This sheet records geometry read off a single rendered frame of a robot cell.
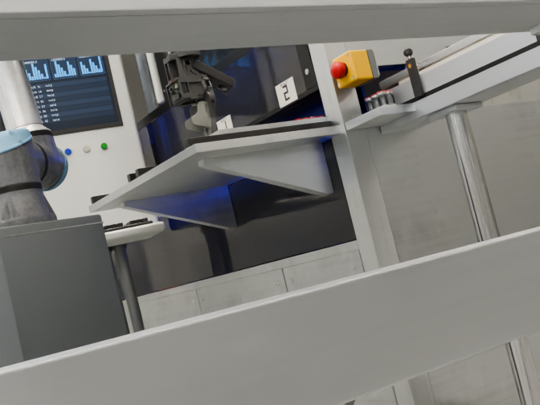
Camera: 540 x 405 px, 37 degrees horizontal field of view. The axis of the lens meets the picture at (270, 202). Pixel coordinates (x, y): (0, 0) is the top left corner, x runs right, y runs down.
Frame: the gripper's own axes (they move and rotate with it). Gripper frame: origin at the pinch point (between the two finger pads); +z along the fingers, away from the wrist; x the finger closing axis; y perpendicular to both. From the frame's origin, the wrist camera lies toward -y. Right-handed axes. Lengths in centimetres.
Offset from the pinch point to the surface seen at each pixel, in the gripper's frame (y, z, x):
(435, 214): -50, 30, 13
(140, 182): 11.2, 5.0, -20.3
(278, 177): -13.5, 12.6, 2.6
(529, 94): -853, -119, -569
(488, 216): -45, 34, 34
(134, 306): -11, 35, -97
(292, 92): -28.7, -9.6, -4.3
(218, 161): 1.4, 6.6, 2.6
